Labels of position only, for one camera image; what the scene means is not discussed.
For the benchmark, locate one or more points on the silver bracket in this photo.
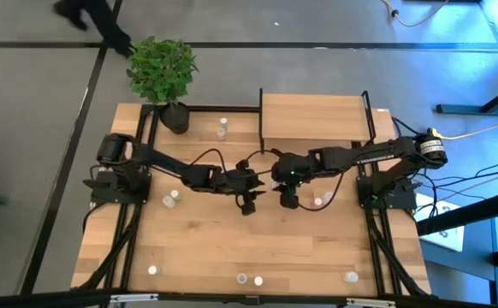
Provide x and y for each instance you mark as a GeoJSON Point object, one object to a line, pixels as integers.
{"type": "Point", "coordinates": [133, 297]}
{"type": "Point", "coordinates": [371, 303]}

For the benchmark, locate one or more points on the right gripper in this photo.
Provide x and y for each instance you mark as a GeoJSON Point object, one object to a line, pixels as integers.
{"type": "Point", "coordinates": [294, 169]}

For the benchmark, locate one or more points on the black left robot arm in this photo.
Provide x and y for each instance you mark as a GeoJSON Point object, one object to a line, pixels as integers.
{"type": "Point", "coordinates": [167, 164]}

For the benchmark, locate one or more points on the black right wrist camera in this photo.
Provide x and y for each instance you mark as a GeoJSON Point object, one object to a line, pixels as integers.
{"type": "Point", "coordinates": [289, 201]}

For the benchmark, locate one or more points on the green plant in black pot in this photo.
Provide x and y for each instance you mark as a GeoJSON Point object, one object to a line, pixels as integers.
{"type": "Point", "coordinates": [161, 70]}

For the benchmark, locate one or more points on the yellow power plug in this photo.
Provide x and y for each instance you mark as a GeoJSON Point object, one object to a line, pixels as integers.
{"type": "Point", "coordinates": [436, 133]}

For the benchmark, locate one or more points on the green medicine bottle white cap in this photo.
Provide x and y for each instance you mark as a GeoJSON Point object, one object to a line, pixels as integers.
{"type": "Point", "coordinates": [176, 195]}
{"type": "Point", "coordinates": [153, 270]}
{"type": "Point", "coordinates": [223, 122]}

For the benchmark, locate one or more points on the wooden shelf black frame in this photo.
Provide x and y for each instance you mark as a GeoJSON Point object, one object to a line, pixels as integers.
{"type": "Point", "coordinates": [313, 115]}

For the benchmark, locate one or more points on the black table-level camera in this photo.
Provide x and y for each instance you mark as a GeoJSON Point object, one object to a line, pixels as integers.
{"type": "Point", "coordinates": [252, 300]}

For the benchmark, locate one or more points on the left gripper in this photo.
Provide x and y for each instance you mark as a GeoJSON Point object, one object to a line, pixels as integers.
{"type": "Point", "coordinates": [240, 181]}

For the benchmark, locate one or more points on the white printed sheet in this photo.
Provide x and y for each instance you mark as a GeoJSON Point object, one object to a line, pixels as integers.
{"type": "Point", "coordinates": [446, 239]}

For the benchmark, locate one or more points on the black crossbar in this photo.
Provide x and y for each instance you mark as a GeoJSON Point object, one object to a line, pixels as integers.
{"type": "Point", "coordinates": [39, 301]}

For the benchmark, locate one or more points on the black aluminium table frame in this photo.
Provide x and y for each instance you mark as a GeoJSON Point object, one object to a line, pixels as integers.
{"type": "Point", "coordinates": [197, 108]}

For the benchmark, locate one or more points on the person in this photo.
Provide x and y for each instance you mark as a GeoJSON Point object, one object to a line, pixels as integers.
{"type": "Point", "coordinates": [103, 25]}

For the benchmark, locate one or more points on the black desk frame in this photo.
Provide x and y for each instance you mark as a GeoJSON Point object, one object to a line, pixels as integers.
{"type": "Point", "coordinates": [471, 109]}

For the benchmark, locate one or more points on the black side table frame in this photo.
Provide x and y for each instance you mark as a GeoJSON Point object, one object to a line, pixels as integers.
{"type": "Point", "coordinates": [467, 214]}

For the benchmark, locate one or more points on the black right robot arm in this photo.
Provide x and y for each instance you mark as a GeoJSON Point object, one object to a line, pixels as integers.
{"type": "Point", "coordinates": [373, 156]}

